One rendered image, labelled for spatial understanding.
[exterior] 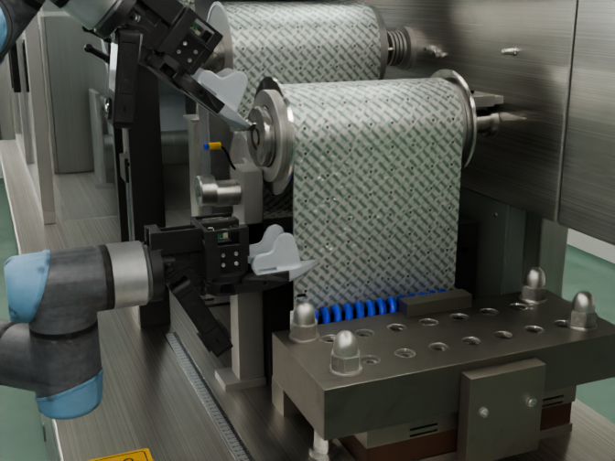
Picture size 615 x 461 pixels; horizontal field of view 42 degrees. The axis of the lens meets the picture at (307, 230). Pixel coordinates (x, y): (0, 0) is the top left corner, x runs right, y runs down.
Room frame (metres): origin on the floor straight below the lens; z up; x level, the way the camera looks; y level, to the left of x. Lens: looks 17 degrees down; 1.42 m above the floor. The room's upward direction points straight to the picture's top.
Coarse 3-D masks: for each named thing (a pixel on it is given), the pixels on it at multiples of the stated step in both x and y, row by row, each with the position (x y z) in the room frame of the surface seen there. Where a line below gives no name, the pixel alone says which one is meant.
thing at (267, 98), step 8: (256, 96) 1.02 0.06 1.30; (264, 96) 1.00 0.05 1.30; (272, 96) 0.97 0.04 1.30; (256, 104) 1.03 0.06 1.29; (264, 104) 1.00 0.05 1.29; (272, 104) 0.97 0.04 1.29; (272, 112) 0.97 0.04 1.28; (280, 112) 0.96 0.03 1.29; (464, 112) 1.04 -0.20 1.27; (280, 120) 0.95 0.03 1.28; (464, 120) 1.04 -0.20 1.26; (280, 128) 0.95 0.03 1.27; (464, 128) 1.04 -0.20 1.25; (280, 136) 0.95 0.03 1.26; (464, 136) 1.04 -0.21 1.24; (280, 144) 0.95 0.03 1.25; (464, 144) 1.04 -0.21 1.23; (280, 152) 0.95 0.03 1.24; (280, 160) 0.95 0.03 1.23; (264, 168) 1.00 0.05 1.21; (272, 168) 0.97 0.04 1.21; (280, 168) 0.95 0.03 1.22; (264, 176) 1.00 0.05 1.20; (272, 176) 0.97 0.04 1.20; (280, 176) 0.96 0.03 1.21
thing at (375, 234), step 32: (320, 192) 0.96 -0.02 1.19; (352, 192) 0.97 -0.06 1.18; (384, 192) 0.99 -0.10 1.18; (416, 192) 1.01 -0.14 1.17; (448, 192) 1.03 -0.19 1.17; (320, 224) 0.96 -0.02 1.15; (352, 224) 0.97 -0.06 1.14; (384, 224) 0.99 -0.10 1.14; (416, 224) 1.01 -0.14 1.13; (448, 224) 1.03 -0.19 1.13; (320, 256) 0.96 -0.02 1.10; (352, 256) 0.97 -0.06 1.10; (384, 256) 0.99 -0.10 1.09; (416, 256) 1.01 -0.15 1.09; (448, 256) 1.03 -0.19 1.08; (320, 288) 0.96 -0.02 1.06; (352, 288) 0.97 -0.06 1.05; (384, 288) 0.99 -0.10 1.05; (416, 288) 1.01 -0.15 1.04; (448, 288) 1.03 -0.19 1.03
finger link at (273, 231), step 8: (264, 232) 0.95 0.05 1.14; (272, 232) 0.95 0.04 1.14; (280, 232) 0.96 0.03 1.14; (264, 240) 0.95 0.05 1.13; (272, 240) 0.95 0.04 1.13; (256, 248) 0.95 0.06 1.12; (264, 248) 0.95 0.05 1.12; (272, 248) 0.95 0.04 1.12; (248, 256) 0.94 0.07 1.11; (248, 264) 0.94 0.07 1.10; (248, 272) 0.94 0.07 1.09
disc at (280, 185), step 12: (264, 84) 1.02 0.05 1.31; (276, 84) 0.98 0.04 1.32; (276, 96) 0.98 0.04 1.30; (288, 108) 0.94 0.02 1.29; (288, 120) 0.94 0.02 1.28; (288, 132) 0.94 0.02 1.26; (288, 144) 0.94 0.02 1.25; (288, 156) 0.94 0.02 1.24; (288, 168) 0.94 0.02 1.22; (264, 180) 1.02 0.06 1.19; (288, 180) 0.95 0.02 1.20; (276, 192) 0.98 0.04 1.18
